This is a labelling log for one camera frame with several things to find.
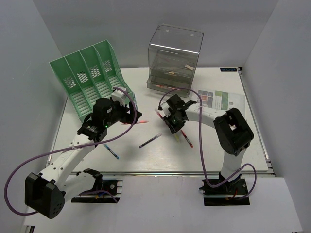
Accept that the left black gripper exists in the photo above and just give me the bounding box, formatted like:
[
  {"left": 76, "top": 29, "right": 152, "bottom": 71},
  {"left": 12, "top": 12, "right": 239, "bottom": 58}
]
[{"left": 104, "top": 99, "right": 142, "bottom": 128}]

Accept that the beige eraser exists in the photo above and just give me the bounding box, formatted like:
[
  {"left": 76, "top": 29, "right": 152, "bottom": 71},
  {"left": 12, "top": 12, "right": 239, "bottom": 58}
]
[{"left": 185, "top": 65, "right": 194, "bottom": 70}]

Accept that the clear plastic drawer cabinet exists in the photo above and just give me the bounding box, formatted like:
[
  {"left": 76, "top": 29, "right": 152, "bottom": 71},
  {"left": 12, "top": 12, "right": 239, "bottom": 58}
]
[{"left": 147, "top": 24, "right": 204, "bottom": 98}]

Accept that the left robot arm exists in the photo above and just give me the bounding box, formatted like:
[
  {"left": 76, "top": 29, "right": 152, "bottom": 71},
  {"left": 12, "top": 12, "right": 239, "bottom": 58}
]
[{"left": 25, "top": 98, "right": 142, "bottom": 219}]

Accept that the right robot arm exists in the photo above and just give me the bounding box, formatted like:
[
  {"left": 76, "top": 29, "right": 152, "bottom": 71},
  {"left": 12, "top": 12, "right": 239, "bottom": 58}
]
[{"left": 158, "top": 94, "right": 254, "bottom": 194}]

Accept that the red orange highlighter pen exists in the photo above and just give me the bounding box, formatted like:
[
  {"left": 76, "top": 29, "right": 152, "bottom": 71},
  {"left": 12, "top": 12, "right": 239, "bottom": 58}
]
[{"left": 122, "top": 120, "right": 149, "bottom": 125}]

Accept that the red pen right centre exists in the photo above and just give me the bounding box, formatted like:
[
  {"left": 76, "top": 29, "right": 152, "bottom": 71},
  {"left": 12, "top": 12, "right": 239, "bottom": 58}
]
[{"left": 181, "top": 130, "right": 194, "bottom": 148}]

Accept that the dark purple pen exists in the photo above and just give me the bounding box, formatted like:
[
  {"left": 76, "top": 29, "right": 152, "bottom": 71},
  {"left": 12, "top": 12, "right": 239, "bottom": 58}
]
[{"left": 139, "top": 133, "right": 162, "bottom": 148}]

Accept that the plastic sleeve with printed sheets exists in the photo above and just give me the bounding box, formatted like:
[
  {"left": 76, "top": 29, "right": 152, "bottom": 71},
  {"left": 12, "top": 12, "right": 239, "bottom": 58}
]
[{"left": 197, "top": 89, "right": 245, "bottom": 117}]

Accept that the blue pen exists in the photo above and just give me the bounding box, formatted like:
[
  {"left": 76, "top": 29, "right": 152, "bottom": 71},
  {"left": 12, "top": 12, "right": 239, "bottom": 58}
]
[{"left": 103, "top": 144, "right": 120, "bottom": 160}]

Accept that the green plastic file organizer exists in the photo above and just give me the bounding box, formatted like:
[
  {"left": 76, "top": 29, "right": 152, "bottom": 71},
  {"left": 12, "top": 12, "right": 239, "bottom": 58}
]
[{"left": 50, "top": 40, "right": 135, "bottom": 121}]

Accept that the small blue label sticker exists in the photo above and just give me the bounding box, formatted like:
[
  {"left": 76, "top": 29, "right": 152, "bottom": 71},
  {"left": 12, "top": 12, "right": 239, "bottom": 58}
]
[{"left": 220, "top": 67, "right": 237, "bottom": 72}]

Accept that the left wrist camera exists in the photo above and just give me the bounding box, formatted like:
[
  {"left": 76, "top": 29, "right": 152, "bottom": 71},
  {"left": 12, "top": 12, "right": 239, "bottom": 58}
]
[{"left": 111, "top": 87, "right": 128, "bottom": 107}]

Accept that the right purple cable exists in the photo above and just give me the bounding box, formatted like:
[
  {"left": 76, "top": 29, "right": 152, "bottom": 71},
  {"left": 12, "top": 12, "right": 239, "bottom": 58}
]
[{"left": 157, "top": 88, "right": 257, "bottom": 200}]

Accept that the purple cable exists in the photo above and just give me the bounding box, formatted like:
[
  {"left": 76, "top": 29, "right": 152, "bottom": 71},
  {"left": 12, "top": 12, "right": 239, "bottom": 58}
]
[
  {"left": 4, "top": 86, "right": 137, "bottom": 216},
  {"left": 157, "top": 88, "right": 257, "bottom": 200}
]

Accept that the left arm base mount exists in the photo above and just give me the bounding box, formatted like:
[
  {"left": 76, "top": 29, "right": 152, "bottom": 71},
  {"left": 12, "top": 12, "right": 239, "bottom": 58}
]
[{"left": 71, "top": 168, "right": 123, "bottom": 204}]

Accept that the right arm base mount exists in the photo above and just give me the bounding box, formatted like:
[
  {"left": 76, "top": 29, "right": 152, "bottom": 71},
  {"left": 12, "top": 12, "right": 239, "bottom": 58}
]
[{"left": 199, "top": 179, "right": 250, "bottom": 206}]

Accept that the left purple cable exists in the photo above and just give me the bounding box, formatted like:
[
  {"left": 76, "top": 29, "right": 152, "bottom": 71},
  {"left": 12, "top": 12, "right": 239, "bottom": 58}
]
[{"left": 4, "top": 86, "right": 137, "bottom": 216}]

